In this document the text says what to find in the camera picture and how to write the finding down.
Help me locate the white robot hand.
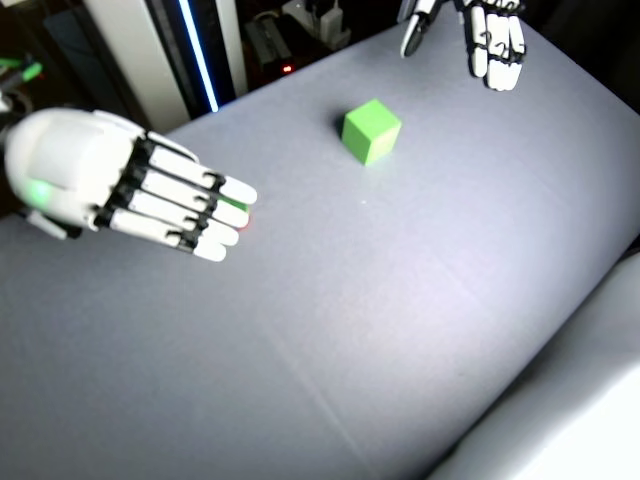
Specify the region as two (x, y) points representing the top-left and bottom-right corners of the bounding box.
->
(397, 0), (527, 92)
(2, 107), (259, 264)

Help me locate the green cube block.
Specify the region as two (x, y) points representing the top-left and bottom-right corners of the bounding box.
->
(341, 98), (403, 167)

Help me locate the white upright panel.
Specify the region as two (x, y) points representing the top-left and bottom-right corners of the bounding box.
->
(82, 0), (194, 134)

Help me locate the blue light strip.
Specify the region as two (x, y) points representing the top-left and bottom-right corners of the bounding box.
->
(177, 0), (221, 114)

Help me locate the white power adapter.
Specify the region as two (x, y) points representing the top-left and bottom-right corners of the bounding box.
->
(282, 0), (351, 51)

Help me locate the black box with red light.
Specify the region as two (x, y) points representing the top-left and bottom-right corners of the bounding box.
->
(244, 14), (301, 84)

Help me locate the grey table cloth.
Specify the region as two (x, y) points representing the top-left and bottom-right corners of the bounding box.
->
(0, 9), (640, 480)

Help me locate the white curved backdrop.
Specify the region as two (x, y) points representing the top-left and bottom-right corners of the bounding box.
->
(424, 249), (640, 480)

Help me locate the green cable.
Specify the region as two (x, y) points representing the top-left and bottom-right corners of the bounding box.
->
(0, 57), (44, 82)

